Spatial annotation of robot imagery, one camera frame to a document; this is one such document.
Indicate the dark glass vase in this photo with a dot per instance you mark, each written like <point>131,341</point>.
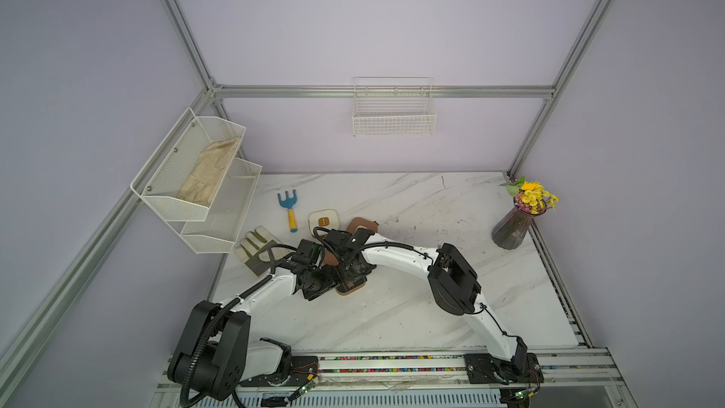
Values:
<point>510,232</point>

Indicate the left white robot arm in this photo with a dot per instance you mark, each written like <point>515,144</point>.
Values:
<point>214,353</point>

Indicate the aluminium frame rail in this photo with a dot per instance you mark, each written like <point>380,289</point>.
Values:
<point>350,91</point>

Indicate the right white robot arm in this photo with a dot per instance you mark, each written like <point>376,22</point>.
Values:
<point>454,283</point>

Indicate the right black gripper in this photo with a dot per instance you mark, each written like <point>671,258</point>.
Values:
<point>351,264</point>

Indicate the white wire wall basket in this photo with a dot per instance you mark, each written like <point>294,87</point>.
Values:
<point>399,116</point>

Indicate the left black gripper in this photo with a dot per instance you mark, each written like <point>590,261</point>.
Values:
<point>329,282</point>

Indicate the white mesh lower shelf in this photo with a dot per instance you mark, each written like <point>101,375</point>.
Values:
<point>220,231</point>

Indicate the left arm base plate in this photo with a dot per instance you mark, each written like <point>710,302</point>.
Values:
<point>295,374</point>

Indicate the white mesh shelf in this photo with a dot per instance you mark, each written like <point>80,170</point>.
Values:
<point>220,231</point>
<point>160,179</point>

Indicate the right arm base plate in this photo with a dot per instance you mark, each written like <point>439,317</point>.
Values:
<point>483,369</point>

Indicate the brown case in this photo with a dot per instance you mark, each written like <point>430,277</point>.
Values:
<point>361,223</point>
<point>347,273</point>

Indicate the green beige glove on table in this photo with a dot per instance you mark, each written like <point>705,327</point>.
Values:
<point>251,252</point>

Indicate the beige cloth glove in shelf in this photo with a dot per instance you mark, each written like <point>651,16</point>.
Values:
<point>205,179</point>

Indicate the yellow flower bouquet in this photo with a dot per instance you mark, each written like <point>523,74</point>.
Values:
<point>530,196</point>

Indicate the white mesh upper shelf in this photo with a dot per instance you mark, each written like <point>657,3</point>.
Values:
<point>160,179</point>

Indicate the cream nail clipper case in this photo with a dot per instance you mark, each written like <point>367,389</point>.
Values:
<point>326,219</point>

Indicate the blue yellow toy rake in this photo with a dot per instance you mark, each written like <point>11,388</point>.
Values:
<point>288,202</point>

